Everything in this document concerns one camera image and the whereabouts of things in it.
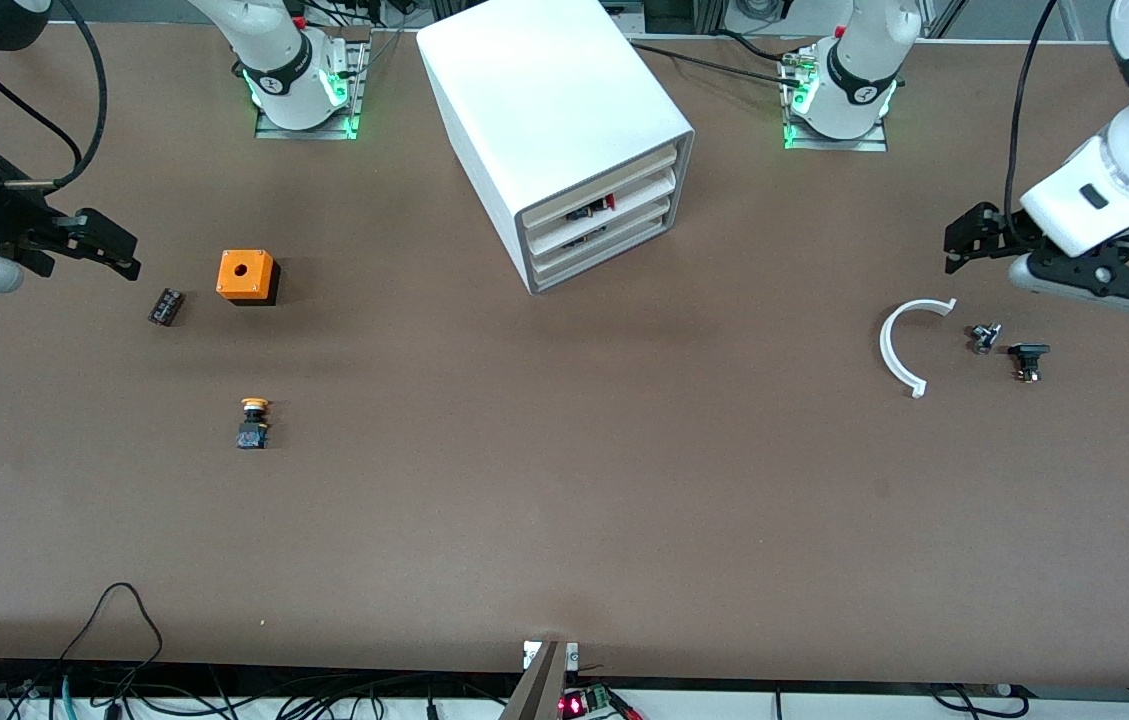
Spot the white curved plastic arc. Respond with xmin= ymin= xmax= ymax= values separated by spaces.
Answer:
xmin=879 ymin=298 xmax=958 ymax=399

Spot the circuit board with red light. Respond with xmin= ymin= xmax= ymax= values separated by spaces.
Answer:
xmin=559 ymin=683 xmax=641 ymax=720

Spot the black cable across table rear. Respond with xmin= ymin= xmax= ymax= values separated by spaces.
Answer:
xmin=624 ymin=40 xmax=811 ymax=79

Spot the orange button enclosure box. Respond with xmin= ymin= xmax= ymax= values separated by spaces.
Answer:
xmin=216 ymin=249 xmax=282 ymax=307

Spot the white drawer cabinet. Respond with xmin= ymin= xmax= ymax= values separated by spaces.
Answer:
xmin=416 ymin=0 xmax=697 ymax=296

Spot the white drawer with red part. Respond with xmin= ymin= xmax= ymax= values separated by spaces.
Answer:
xmin=524 ymin=168 xmax=680 ymax=253

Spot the white empty-looking drawer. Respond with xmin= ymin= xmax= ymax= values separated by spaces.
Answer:
xmin=531 ymin=213 xmax=673 ymax=291

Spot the metal base plate right arm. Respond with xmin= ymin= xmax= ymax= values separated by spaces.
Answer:
xmin=254 ymin=38 xmax=371 ymax=141

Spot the thin black looped cable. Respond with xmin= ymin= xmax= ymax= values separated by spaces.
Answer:
xmin=59 ymin=583 xmax=165 ymax=666

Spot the metal base plate left arm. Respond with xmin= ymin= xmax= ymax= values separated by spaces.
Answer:
xmin=779 ymin=45 xmax=891 ymax=153

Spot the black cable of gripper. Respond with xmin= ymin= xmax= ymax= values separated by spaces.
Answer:
xmin=1002 ymin=0 xmax=1063 ymax=219
xmin=0 ymin=0 xmax=111 ymax=191

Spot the white drawer holding push button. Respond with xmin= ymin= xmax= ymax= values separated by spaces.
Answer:
xmin=522 ymin=143 xmax=683 ymax=233

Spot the black flat-top component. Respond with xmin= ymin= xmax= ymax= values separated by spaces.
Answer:
xmin=1008 ymin=342 xmax=1052 ymax=383

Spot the white drawer with black part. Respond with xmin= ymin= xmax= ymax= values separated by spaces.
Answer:
xmin=527 ymin=192 xmax=677 ymax=271

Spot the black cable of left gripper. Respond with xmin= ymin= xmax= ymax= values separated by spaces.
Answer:
xmin=1002 ymin=0 xmax=1063 ymax=219

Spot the yellow-orange mushroom push button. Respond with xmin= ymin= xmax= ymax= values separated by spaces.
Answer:
xmin=237 ymin=398 xmax=271 ymax=450

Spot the grey metal bracket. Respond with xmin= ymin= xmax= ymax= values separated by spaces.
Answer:
xmin=499 ymin=640 xmax=580 ymax=720

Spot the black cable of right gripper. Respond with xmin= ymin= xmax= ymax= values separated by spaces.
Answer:
xmin=0 ymin=0 xmax=111 ymax=191

